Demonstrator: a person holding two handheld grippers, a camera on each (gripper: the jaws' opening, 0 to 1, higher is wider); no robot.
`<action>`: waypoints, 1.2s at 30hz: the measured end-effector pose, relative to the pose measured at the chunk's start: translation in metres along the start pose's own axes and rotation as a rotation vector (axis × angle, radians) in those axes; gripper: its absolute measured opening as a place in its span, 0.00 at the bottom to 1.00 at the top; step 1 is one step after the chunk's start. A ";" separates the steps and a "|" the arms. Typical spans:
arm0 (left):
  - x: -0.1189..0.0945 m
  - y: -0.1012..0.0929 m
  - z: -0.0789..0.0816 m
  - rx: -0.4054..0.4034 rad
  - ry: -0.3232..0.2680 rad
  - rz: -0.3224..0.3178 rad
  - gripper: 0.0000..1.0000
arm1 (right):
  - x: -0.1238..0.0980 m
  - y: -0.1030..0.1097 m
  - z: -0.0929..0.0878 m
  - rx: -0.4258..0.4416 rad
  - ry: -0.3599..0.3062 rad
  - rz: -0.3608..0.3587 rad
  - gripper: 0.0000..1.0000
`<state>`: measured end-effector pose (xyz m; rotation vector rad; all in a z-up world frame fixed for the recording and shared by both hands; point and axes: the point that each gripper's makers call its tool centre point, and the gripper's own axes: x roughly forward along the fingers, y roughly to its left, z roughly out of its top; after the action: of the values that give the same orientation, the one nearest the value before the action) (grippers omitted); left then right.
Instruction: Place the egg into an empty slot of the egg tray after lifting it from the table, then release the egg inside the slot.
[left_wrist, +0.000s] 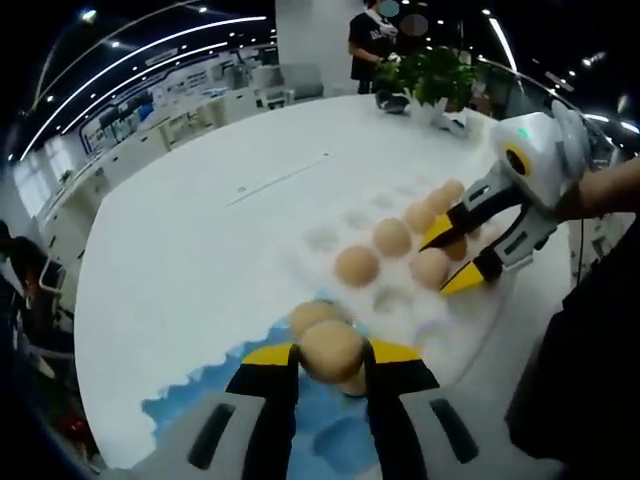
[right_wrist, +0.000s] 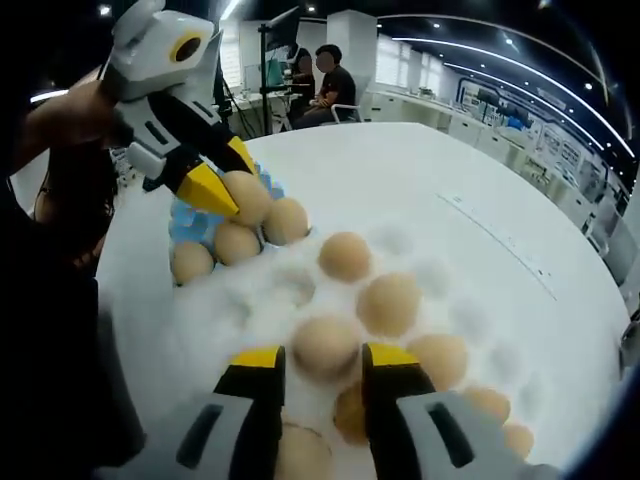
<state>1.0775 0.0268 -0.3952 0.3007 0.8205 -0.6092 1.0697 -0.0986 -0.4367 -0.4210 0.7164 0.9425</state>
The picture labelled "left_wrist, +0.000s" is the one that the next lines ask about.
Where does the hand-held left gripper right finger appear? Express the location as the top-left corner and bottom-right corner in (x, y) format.
(361, 337), (568, 480)

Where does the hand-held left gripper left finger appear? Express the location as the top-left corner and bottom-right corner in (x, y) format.
(118, 342), (301, 480)

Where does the single brown egg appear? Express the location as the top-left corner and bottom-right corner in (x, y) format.
(342, 369), (369, 399)
(298, 319), (365, 386)
(290, 301), (341, 341)

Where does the blue egg tray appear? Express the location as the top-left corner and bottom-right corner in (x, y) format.
(141, 299), (401, 480)

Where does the group of brown eggs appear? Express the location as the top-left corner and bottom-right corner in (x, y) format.
(333, 178), (484, 291)

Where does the person's right hand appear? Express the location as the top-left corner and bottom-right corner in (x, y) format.
(557, 166), (616, 223)

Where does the white crumpled packet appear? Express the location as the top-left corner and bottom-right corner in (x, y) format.
(439, 110), (476, 137)

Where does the white plant pot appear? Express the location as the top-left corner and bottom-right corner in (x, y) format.
(407, 94), (449, 126)

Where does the straight ceiling light bar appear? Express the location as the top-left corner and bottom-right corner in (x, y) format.
(487, 14), (521, 89)

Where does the white foam pad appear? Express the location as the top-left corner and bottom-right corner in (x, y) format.
(294, 177), (516, 386)

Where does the green potted plant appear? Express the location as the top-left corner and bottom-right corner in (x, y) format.
(372, 45), (481, 109)

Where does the person's dark clothing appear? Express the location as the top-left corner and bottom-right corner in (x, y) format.
(504, 214), (640, 461)

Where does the dark bowl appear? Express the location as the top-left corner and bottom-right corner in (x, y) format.
(374, 89), (412, 115)

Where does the row of white cabinets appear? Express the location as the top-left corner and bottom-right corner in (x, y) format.
(34, 84), (261, 226)

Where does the black cable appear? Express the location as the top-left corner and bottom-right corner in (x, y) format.
(569, 217), (586, 286)

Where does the white frame office chair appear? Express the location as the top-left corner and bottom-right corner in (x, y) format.
(38, 257), (69, 294)

